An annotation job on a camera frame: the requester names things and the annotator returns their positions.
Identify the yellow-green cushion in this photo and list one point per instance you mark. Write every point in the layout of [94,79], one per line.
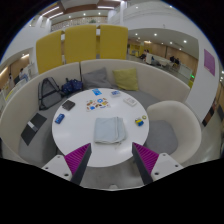
[126,79]

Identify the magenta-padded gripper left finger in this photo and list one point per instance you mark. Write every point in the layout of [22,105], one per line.
[75,160]

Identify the curved beige sofa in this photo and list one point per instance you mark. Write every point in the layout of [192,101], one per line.
[16,106]

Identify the grey black backpack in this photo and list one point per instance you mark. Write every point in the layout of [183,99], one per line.
[49,95]

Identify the light grey towel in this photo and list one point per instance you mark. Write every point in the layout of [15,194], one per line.
[109,130]

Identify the yellow partition panel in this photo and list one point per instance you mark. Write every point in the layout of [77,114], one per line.
[113,41]
[80,43]
[49,51]

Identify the blue card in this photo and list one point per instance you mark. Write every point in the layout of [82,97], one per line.
[97,92]

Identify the white armchair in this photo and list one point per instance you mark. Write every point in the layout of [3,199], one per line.
[180,120]

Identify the black laptop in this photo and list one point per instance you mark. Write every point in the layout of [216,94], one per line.
[32,128]

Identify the dark blue bag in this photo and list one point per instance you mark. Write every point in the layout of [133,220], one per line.
[71,86]

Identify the ceiling lights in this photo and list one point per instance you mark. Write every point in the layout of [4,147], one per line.
[50,11]

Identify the flat white box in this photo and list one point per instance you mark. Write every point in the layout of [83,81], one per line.
[130,101]

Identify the purple wall sign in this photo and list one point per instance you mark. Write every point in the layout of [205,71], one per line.
[209,62]

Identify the small white-blue box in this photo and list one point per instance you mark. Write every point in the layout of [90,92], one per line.
[115,93]

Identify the grey cushion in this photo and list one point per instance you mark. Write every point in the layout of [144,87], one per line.
[96,79]

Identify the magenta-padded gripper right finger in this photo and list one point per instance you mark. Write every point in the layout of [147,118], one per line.
[148,160]

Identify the person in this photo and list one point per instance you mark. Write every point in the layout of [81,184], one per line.
[22,75]
[144,56]

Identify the yellow-blue toy figure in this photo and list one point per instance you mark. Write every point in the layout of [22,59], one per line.
[139,122]

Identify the dark grey wallet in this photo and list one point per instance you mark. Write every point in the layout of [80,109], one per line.
[68,105]

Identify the small blue box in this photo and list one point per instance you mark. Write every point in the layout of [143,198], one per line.
[59,118]

